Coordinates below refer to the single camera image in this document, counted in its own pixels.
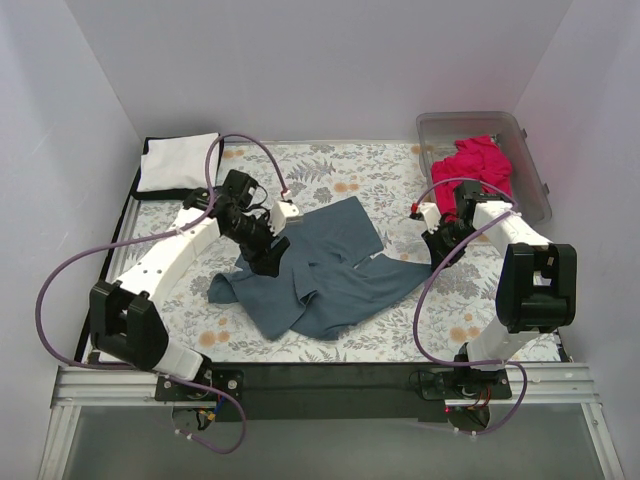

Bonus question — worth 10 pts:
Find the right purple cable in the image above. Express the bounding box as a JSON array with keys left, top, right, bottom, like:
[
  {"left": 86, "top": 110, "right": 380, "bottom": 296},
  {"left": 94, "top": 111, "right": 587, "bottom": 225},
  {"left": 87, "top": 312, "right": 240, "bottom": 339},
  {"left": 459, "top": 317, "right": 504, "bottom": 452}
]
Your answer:
[{"left": 413, "top": 183, "right": 521, "bottom": 369}]

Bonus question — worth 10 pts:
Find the blue-grey t shirt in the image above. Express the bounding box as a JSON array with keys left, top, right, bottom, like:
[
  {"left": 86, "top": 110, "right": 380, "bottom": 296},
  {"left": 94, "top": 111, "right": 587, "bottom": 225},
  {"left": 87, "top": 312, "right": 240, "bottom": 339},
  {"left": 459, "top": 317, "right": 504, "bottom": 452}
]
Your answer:
[{"left": 208, "top": 197, "right": 431, "bottom": 341}]

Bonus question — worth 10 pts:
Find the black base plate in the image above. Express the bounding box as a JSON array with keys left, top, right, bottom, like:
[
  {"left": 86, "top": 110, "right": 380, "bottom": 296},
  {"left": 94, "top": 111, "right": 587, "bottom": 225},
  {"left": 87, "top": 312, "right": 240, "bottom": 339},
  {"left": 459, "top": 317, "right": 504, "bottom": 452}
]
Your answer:
[{"left": 154, "top": 362, "right": 514, "bottom": 424}]

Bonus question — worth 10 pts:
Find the folded white t shirt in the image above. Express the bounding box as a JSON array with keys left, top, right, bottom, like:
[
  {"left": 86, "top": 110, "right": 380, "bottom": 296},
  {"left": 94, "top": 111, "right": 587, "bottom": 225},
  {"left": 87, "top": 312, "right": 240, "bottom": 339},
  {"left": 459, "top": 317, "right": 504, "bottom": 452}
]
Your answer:
[{"left": 135, "top": 132, "right": 221, "bottom": 192}]

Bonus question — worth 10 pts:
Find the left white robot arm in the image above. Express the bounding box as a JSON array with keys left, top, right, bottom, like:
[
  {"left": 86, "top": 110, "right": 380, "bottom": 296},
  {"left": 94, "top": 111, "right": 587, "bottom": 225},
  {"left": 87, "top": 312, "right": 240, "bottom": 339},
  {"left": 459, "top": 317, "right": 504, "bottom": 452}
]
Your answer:
[{"left": 89, "top": 170, "right": 302, "bottom": 400}]

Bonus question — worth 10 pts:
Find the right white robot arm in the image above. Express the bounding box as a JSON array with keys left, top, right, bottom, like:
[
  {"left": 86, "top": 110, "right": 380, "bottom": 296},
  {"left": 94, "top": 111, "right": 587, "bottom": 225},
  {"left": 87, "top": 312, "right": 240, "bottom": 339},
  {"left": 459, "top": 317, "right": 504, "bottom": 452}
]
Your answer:
[{"left": 410, "top": 177, "right": 577, "bottom": 398}]

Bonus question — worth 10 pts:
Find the clear plastic bin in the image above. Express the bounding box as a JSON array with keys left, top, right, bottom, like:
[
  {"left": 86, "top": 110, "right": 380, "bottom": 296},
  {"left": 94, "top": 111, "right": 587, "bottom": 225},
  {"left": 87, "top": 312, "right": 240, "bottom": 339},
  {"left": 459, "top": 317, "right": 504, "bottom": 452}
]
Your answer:
[{"left": 416, "top": 111, "right": 552, "bottom": 225}]

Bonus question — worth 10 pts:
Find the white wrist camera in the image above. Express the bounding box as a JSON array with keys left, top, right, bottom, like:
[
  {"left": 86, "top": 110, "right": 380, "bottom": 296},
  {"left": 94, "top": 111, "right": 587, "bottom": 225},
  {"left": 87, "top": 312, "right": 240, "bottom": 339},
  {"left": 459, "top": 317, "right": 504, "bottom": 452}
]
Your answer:
[
  {"left": 409, "top": 202, "right": 441, "bottom": 234},
  {"left": 268, "top": 200, "right": 304, "bottom": 236}
]

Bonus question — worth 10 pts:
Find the purple cable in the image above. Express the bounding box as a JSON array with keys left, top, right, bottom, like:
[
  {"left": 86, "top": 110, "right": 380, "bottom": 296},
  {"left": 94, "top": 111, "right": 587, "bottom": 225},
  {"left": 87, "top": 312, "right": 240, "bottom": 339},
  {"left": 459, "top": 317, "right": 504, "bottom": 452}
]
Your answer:
[
  {"left": 413, "top": 183, "right": 521, "bottom": 369},
  {"left": 35, "top": 132, "right": 294, "bottom": 370}
]

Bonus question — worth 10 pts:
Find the pink t shirt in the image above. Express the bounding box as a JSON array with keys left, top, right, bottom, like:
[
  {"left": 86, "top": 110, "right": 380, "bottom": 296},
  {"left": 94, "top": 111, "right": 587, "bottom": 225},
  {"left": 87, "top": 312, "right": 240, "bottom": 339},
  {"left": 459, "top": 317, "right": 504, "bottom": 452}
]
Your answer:
[{"left": 431, "top": 135, "right": 512, "bottom": 196}]

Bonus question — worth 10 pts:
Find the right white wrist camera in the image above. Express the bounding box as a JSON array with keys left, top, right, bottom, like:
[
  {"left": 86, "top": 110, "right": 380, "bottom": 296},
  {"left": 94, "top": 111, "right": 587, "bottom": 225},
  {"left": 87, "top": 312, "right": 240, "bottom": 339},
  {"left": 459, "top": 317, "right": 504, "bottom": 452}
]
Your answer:
[{"left": 409, "top": 202, "right": 441, "bottom": 234}]

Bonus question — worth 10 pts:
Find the floral table cloth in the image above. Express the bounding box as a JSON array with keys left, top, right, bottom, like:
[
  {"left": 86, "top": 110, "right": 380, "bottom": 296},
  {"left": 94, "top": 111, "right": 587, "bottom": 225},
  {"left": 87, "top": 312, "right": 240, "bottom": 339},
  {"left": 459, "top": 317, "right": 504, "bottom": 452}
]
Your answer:
[{"left": 84, "top": 141, "right": 571, "bottom": 365}]

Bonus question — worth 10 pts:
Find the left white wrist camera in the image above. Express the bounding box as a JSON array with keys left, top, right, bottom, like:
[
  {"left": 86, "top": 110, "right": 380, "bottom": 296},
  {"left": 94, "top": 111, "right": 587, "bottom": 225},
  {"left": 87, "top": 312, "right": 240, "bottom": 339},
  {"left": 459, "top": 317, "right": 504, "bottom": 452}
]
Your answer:
[{"left": 268, "top": 200, "right": 304, "bottom": 236}]

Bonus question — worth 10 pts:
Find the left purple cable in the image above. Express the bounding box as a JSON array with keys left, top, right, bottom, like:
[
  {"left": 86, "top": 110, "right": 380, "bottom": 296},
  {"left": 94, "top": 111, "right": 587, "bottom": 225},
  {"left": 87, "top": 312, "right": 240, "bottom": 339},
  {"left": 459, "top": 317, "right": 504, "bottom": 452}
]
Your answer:
[{"left": 35, "top": 132, "right": 294, "bottom": 370}]

